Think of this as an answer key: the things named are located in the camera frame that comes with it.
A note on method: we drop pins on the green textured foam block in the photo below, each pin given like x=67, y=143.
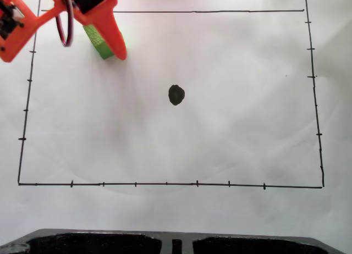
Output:
x=99, y=43

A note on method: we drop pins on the black dot mark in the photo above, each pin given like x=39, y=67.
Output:
x=176, y=94

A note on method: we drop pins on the orange camera mount with board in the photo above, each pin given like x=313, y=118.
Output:
x=16, y=37

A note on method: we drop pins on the white paper sheet with frame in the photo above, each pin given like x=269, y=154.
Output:
x=192, y=144

